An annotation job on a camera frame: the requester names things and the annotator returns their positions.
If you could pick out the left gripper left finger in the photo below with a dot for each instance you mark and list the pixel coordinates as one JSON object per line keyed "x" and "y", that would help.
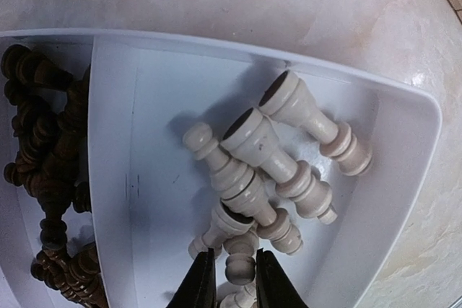
{"x": 198, "y": 289}

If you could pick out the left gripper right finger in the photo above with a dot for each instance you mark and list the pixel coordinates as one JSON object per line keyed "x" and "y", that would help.
{"x": 273, "y": 287}

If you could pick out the white chess pawn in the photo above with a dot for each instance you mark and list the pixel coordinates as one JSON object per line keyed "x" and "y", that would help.
{"x": 240, "y": 269}

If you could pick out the white plastic tray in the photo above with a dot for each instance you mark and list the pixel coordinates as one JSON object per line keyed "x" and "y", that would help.
{"x": 150, "y": 197}

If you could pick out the white chess pieces pile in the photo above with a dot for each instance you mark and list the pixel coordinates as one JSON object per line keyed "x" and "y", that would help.
{"x": 234, "y": 233}

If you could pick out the white chess bishop lying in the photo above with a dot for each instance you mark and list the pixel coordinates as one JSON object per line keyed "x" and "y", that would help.
{"x": 242, "y": 190}

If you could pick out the white chess king piece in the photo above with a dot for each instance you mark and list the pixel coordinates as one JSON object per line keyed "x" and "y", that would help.
{"x": 253, "y": 140}

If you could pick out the white chess queen piece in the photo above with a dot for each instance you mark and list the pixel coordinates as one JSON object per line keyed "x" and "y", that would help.
{"x": 289, "y": 101}

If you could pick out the dark chess pieces pile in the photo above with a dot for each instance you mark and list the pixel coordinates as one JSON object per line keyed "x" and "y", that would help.
{"x": 50, "y": 125}

